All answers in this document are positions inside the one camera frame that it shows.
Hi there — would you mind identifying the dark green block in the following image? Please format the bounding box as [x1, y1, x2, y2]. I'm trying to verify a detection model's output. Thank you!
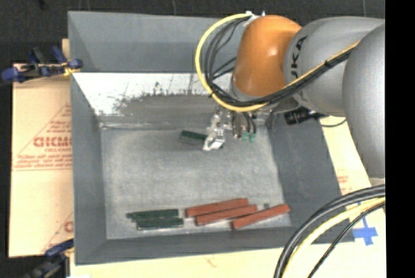
[136, 217, 185, 231]
[126, 209, 180, 221]
[180, 130, 208, 146]

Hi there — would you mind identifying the black cylinder on white bracket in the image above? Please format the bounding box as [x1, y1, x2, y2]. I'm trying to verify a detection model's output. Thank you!
[284, 109, 329, 126]

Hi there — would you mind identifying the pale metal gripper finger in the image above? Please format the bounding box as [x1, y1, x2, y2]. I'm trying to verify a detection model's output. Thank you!
[202, 139, 224, 152]
[206, 128, 225, 141]

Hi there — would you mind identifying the red-brown flat block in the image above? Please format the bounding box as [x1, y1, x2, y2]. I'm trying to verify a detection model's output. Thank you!
[230, 203, 291, 231]
[194, 203, 259, 227]
[185, 198, 250, 218]

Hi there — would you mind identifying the grey metal bin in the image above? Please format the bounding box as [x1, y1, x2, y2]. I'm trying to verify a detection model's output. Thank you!
[67, 10, 355, 264]

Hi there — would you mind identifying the brown cardboard board red print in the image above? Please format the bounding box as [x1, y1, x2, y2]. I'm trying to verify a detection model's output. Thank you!
[8, 62, 372, 259]

